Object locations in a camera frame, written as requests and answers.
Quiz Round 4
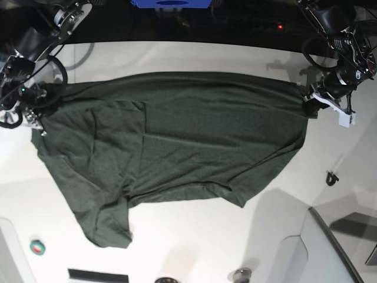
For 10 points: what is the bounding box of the dark green t-shirt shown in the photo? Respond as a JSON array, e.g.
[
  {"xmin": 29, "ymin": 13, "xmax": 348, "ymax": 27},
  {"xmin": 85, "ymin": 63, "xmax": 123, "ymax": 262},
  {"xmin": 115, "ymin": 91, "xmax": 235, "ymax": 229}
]
[{"xmin": 31, "ymin": 72, "xmax": 309, "ymax": 248}]

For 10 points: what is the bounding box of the grey round knob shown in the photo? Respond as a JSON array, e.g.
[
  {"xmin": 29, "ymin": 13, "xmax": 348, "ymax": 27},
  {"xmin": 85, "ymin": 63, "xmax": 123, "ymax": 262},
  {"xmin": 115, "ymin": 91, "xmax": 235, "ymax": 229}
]
[{"xmin": 232, "ymin": 268, "xmax": 252, "ymax": 283}]

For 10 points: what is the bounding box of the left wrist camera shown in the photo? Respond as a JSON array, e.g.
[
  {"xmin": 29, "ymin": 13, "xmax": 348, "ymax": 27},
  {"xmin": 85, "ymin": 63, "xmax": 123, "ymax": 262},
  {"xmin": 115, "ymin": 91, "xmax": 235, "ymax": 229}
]
[{"xmin": 339, "ymin": 112, "xmax": 356, "ymax": 128}]

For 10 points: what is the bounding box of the blue mount plate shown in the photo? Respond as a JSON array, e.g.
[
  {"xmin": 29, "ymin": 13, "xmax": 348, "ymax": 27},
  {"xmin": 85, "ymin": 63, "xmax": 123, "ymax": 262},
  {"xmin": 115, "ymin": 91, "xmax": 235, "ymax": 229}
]
[{"xmin": 131, "ymin": 0, "xmax": 212, "ymax": 9}]

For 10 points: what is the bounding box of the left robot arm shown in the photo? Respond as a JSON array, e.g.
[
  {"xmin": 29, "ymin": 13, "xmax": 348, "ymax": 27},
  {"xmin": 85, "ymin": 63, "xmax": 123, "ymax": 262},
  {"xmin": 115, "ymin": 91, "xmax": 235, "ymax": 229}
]
[{"xmin": 297, "ymin": 1, "xmax": 376, "ymax": 127}]

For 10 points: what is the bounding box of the black clip on table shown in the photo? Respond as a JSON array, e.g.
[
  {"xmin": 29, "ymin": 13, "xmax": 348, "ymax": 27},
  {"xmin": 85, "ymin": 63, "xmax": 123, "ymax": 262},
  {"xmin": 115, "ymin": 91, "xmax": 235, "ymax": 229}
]
[{"xmin": 326, "ymin": 171, "xmax": 339, "ymax": 186}]

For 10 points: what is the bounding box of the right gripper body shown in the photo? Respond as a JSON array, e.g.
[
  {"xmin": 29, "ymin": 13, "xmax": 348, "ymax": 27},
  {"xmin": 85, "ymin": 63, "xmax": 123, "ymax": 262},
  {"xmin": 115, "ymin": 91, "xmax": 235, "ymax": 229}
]
[{"xmin": 18, "ymin": 84, "xmax": 64, "ymax": 136}]

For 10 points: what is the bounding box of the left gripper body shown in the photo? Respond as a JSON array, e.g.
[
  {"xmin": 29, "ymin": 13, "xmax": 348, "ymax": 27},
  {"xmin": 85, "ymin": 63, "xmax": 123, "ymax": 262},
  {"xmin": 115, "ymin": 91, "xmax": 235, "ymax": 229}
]
[{"xmin": 303, "ymin": 72, "xmax": 355, "ymax": 114}]

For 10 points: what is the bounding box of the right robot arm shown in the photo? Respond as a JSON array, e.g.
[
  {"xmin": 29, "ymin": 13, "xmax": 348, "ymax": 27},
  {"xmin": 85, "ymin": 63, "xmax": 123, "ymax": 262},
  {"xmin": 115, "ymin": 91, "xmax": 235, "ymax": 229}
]
[{"xmin": 1, "ymin": 1, "xmax": 103, "ymax": 135}]

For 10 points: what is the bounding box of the black round dial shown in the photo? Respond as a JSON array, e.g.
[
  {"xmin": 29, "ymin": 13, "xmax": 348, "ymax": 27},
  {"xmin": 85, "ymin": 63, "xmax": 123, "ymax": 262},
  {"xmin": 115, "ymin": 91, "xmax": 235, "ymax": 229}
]
[{"xmin": 155, "ymin": 277, "xmax": 178, "ymax": 283}]

